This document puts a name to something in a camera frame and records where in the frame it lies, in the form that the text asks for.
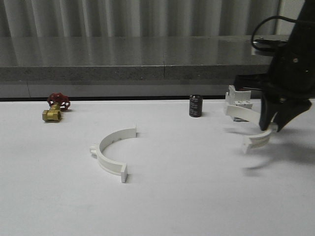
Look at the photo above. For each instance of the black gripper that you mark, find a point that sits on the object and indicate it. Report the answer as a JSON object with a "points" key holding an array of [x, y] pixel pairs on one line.
{"points": [[290, 79]]}

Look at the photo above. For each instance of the white half pipe clamp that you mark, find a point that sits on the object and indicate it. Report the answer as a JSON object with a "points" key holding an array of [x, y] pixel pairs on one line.
{"points": [[109, 165], [251, 141]]}

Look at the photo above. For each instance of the grey stone countertop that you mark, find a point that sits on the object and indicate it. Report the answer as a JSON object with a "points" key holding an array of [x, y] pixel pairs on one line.
{"points": [[81, 60]]}

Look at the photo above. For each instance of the black cylindrical capacitor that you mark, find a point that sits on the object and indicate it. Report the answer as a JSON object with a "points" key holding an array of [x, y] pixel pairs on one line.
{"points": [[195, 105]]}

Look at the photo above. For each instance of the brass valve red handwheel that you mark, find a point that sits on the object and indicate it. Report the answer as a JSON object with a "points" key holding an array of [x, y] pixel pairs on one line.
{"points": [[58, 103]]}

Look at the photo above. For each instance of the grey pleated curtain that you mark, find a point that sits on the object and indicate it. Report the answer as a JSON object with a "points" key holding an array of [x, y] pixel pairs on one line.
{"points": [[132, 18]]}

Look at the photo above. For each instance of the white circuit breaker red switch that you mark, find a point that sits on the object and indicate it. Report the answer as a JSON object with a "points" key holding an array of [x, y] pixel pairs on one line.
{"points": [[240, 98]]}

